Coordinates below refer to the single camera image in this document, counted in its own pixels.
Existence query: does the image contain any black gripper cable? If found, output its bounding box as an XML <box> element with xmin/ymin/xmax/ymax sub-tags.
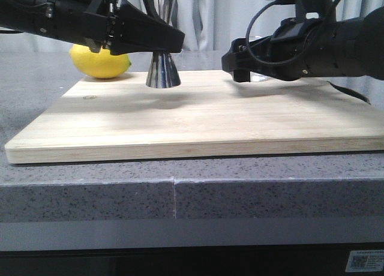
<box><xmin>245</xmin><ymin>0</ymin><xmax>352</xmax><ymax>67</ymax></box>
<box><xmin>138</xmin><ymin>0</ymin><xmax>163</xmax><ymax>20</ymax></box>

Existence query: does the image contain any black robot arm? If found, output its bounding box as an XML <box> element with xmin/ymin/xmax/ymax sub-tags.
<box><xmin>221</xmin><ymin>8</ymin><xmax>383</xmax><ymax>82</ymax></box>

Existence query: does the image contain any steel double jigger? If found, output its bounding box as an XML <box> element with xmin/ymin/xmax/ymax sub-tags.
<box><xmin>145</xmin><ymin>0</ymin><xmax>182</xmax><ymax>89</ymax></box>

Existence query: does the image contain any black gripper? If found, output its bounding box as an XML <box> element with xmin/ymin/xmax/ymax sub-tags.
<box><xmin>1</xmin><ymin>0</ymin><xmax>185</xmax><ymax>55</ymax></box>
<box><xmin>221</xmin><ymin>19</ymin><xmax>339</xmax><ymax>82</ymax></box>

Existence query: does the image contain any yellow lemon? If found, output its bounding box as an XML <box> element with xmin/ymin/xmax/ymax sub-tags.
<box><xmin>69</xmin><ymin>44</ymin><xmax>131</xmax><ymax>79</ymax></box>

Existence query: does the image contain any wooden cutting board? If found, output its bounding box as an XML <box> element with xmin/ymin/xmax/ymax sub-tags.
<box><xmin>5</xmin><ymin>70</ymin><xmax>383</xmax><ymax>164</ymax></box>

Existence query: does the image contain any black board strap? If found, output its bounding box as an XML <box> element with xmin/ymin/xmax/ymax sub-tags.
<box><xmin>327</xmin><ymin>81</ymin><xmax>371</xmax><ymax>104</ymax></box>

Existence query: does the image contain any white QR label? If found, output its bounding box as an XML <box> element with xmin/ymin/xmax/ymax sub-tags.
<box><xmin>345</xmin><ymin>250</ymin><xmax>383</xmax><ymax>272</ymax></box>

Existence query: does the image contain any glass beaker with liquid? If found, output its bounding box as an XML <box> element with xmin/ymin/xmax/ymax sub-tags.
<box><xmin>248</xmin><ymin>35</ymin><xmax>269</xmax><ymax>82</ymax></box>

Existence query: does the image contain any grey curtain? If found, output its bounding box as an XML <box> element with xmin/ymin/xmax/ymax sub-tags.
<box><xmin>1</xmin><ymin>0</ymin><xmax>383</xmax><ymax>53</ymax></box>

